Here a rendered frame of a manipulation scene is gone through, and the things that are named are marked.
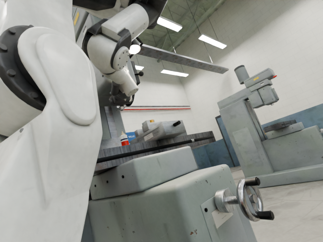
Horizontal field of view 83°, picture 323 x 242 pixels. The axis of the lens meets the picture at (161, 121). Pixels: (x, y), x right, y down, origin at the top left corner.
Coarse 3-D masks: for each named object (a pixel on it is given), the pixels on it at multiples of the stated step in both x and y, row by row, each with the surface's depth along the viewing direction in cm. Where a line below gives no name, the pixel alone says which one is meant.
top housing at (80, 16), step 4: (76, 8) 109; (80, 8) 105; (76, 12) 110; (80, 12) 106; (84, 12) 102; (88, 12) 101; (76, 16) 110; (80, 16) 106; (84, 16) 103; (76, 20) 111; (80, 20) 106; (84, 20) 105; (76, 24) 111; (80, 24) 108; (76, 28) 112; (80, 28) 109; (76, 32) 112; (80, 32) 111; (76, 36) 114; (76, 40) 117
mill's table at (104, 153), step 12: (204, 132) 125; (132, 144) 85; (144, 144) 90; (156, 144) 94; (168, 144) 99; (180, 144) 105; (192, 144) 112; (204, 144) 121; (108, 156) 76; (120, 156) 79; (132, 156) 83; (144, 156) 87; (96, 168) 71; (108, 168) 75
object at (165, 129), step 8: (152, 128) 97; (160, 128) 92; (168, 128) 91; (176, 128) 95; (184, 128) 98; (136, 136) 109; (144, 136) 103; (152, 136) 98; (160, 136) 92; (168, 136) 96
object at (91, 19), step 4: (88, 16) 100; (92, 16) 99; (88, 20) 100; (92, 20) 98; (96, 20) 99; (84, 24) 105; (88, 24) 101; (92, 24) 98; (84, 28) 105; (84, 32) 106; (80, 36) 110; (80, 40) 111; (80, 44) 111
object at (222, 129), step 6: (216, 120) 778; (222, 120) 757; (222, 126) 758; (222, 132) 760; (228, 138) 741; (228, 144) 742; (228, 150) 746; (234, 150) 726; (234, 156) 727; (234, 162) 729
